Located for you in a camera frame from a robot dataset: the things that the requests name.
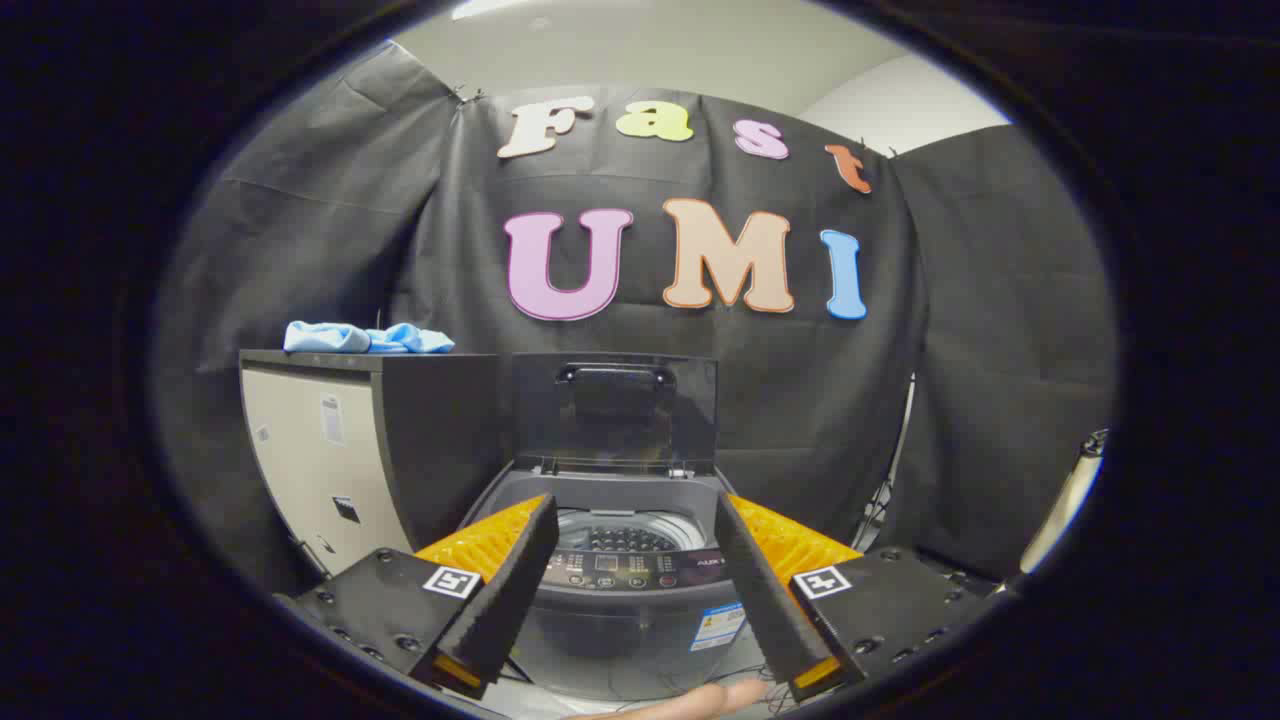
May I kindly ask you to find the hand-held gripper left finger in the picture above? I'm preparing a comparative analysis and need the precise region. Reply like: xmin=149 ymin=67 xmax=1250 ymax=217
xmin=275 ymin=492 xmax=561 ymax=701

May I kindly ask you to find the grey washing machine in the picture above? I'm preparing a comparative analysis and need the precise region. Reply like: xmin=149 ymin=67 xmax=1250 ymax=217
xmin=460 ymin=460 xmax=773 ymax=701

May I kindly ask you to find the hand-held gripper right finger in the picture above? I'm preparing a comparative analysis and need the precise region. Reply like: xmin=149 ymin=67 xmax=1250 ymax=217
xmin=714 ymin=490 xmax=1011 ymax=703

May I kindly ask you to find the white pole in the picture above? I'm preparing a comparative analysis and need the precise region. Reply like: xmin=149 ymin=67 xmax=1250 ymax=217
xmin=1018 ymin=430 xmax=1109 ymax=575

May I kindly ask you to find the black backdrop cloth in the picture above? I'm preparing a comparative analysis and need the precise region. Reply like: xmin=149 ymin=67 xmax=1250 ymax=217
xmin=155 ymin=40 xmax=1119 ymax=591

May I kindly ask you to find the thin stand with cables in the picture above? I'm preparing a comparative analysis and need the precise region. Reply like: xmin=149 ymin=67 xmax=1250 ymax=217
xmin=855 ymin=375 xmax=917 ymax=546

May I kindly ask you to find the light blue garment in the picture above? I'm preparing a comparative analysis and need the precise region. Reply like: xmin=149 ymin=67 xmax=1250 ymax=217
xmin=283 ymin=320 xmax=456 ymax=355

